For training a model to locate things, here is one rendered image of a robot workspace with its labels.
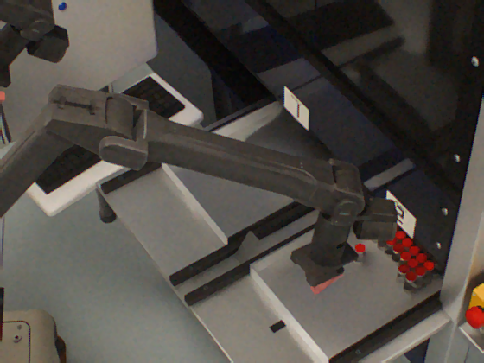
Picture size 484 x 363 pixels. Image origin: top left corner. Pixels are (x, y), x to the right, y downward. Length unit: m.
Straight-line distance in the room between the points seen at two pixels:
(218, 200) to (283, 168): 0.62
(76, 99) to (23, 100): 0.91
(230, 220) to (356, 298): 0.32
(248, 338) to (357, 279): 0.25
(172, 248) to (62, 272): 1.13
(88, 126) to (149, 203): 0.74
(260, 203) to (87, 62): 0.57
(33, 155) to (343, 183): 0.48
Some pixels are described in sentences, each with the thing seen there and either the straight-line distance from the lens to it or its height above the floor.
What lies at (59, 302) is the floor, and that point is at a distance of 3.13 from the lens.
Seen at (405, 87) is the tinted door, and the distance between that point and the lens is 1.78.
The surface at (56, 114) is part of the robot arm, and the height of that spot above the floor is 1.53.
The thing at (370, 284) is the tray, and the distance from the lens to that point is 2.04.
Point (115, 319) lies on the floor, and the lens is 3.07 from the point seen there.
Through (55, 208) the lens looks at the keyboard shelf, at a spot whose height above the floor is 0.80.
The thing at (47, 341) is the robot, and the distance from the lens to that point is 2.75.
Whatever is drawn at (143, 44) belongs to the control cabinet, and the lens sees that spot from 2.53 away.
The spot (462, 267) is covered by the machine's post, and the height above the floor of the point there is 1.05.
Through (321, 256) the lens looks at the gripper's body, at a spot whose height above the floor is 1.18.
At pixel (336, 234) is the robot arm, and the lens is 1.67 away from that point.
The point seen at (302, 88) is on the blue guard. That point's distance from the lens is 2.09.
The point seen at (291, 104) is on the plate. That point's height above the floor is 1.02.
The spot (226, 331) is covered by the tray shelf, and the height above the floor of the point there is 0.88.
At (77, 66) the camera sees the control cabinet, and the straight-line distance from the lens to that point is 2.43.
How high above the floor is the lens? 2.56
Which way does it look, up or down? 50 degrees down
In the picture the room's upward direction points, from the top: 3 degrees counter-clockwise
